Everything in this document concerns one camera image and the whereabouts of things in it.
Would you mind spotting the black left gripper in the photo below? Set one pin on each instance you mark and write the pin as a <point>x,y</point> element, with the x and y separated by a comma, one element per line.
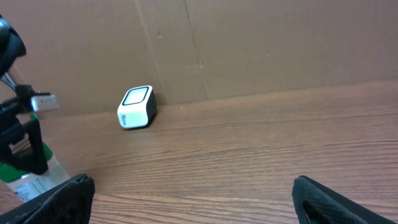
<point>26,101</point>

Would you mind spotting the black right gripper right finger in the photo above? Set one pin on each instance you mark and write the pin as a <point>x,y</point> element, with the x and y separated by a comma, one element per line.
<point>316,204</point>

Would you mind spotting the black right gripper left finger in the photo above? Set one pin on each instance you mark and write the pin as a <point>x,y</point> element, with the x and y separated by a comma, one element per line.
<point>69,202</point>

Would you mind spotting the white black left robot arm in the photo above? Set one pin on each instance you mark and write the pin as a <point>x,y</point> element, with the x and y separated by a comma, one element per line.
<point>12,47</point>

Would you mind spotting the white barcode scanner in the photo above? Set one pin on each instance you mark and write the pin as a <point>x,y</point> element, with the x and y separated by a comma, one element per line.
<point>137,108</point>

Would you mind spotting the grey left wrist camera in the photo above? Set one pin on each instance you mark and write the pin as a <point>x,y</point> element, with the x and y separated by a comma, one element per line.
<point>44,103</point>

